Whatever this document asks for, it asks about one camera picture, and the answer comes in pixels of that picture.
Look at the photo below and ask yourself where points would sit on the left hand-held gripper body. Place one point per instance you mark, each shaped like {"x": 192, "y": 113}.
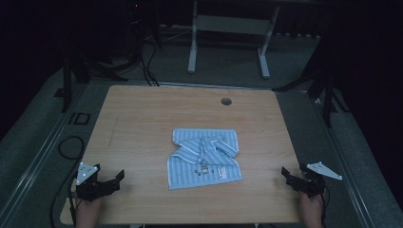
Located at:
{"x": 87, "y": 186}

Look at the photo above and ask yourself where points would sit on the white metal desk frame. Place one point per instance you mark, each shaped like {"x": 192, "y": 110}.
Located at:
{"x": 233, "y": 23}

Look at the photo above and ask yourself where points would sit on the dark equipment rack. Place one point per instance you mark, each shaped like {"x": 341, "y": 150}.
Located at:
{"x": 136, "y": 19}

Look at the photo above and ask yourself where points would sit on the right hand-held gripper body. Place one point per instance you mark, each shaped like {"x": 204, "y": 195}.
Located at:
{"x": 312, "y": 185}

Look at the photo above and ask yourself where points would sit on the person's right hand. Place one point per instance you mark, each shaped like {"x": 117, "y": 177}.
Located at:
{"x": 313, "y": 207}

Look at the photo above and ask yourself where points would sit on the black metal stand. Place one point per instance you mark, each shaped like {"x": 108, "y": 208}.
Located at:
{"x": 67, "y": 82}
{"x": 328, "y": 95}

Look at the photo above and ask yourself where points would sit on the person's left hand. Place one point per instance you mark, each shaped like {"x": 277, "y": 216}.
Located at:
{"x": 89, "y": 208}

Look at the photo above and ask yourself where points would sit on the blue striped towel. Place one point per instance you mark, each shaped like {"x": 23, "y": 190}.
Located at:
{"x": 190, "y": 171}

